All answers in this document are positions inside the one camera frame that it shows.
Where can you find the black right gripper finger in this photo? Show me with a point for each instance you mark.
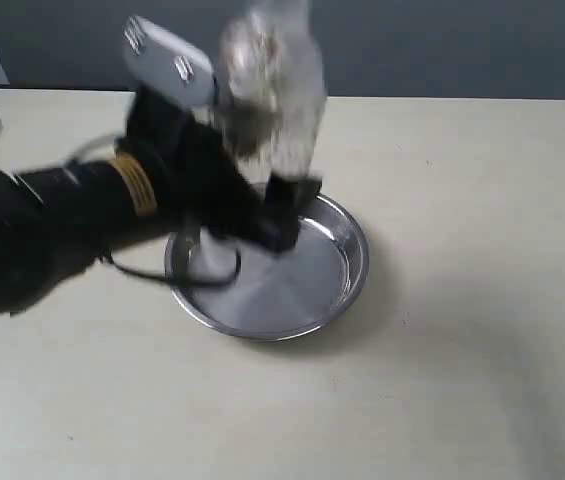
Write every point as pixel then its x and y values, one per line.
pixel 285 201

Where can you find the clear plastic shaker bottle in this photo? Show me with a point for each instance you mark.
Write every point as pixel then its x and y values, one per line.
pixel 276 90

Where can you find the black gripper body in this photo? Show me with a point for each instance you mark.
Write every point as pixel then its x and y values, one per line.
pixel 193 176

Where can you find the round stainless steel plate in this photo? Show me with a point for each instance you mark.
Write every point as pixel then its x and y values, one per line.
pixel 275 298

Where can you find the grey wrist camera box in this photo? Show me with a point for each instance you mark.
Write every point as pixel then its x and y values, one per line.
pixel 168 64

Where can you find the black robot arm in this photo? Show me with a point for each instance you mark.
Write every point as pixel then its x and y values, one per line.
pixel 57 222

